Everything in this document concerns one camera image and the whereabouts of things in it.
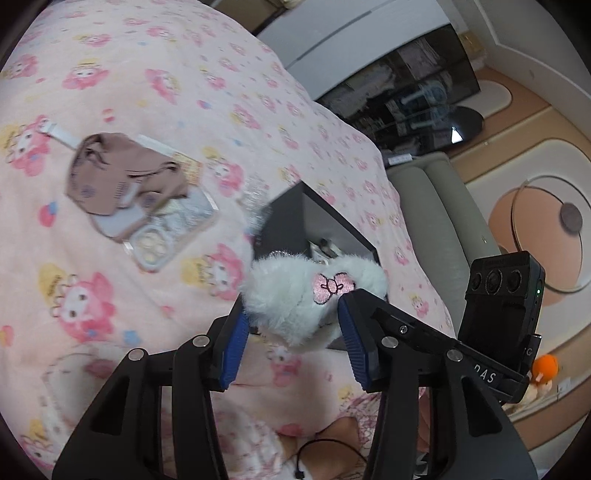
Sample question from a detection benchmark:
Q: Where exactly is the pink-brown cloth garment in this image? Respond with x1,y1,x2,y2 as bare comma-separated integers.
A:
65,132,191,240

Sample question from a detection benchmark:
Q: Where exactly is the clear cartoon phone case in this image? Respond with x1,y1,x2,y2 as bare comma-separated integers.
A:
124,185,220,274

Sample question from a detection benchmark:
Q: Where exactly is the white fluffy plush with bow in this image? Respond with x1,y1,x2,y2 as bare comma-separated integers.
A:
240,251,389,347

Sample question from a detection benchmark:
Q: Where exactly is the black glass TV cabinet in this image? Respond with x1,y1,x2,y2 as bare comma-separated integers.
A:
316,25,485,155

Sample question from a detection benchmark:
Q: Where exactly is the black cord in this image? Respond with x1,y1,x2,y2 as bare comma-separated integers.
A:
293,438,370,480

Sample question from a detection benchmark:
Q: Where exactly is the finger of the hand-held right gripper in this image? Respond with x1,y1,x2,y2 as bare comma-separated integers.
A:
353,288,463,355

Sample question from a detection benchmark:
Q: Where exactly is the yellow printed card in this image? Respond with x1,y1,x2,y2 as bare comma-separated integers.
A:
173,154,204,188

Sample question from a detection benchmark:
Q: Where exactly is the round glass side table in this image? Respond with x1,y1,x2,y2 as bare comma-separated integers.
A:
487,175,591,296

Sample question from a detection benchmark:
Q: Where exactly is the orange plush toy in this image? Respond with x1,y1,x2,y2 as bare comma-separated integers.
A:
524,353,561,402

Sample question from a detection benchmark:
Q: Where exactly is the white strap with buckle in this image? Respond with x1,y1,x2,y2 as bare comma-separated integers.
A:
36,117,77,149

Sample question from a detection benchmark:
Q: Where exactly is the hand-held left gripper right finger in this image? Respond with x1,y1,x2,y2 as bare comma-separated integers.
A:
338,291,539,480

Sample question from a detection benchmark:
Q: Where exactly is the person's printed pajama leg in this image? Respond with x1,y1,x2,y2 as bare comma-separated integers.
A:
212,383,384,480

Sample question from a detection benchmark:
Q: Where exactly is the grey-beige sofa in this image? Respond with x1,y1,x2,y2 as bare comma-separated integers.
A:
385,152,504,370

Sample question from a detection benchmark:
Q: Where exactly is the pink cartoon printed blanket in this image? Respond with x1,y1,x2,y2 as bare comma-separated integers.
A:
0,0,455,480

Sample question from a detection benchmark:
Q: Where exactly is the black storage box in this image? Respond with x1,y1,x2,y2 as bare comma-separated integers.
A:
252,180,382,278

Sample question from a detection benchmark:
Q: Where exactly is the clear crinkled plastic wrap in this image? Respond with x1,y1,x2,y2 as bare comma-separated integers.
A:
235,178,273,232

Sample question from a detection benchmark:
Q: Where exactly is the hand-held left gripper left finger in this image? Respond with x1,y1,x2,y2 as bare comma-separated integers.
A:
52,305,252,480

